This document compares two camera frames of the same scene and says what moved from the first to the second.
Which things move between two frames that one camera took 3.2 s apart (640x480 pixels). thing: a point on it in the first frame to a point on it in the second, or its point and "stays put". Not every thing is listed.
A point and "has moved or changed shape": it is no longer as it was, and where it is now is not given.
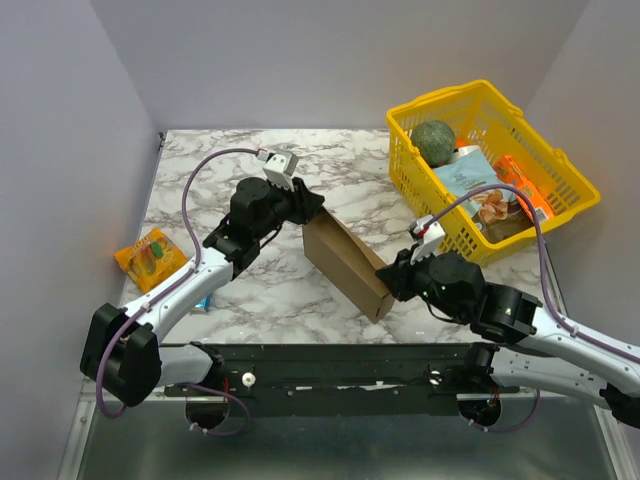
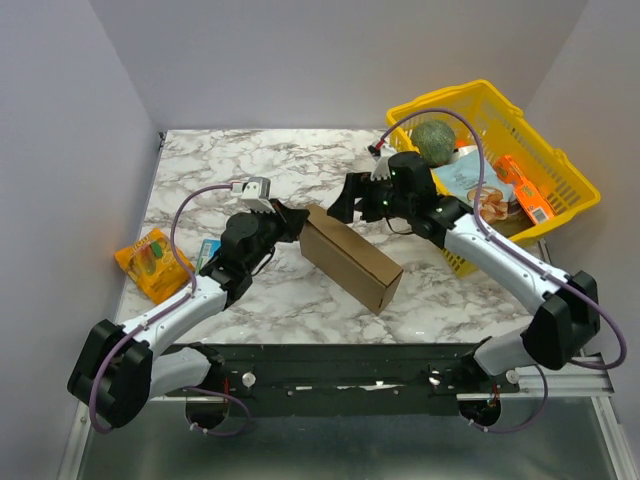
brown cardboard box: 347,264 has moved or changed shape
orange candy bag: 150,259 stays put
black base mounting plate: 354,380 stays put
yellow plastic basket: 483,118 stays put
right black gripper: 396,279 to 360,195
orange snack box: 510,172 stays put
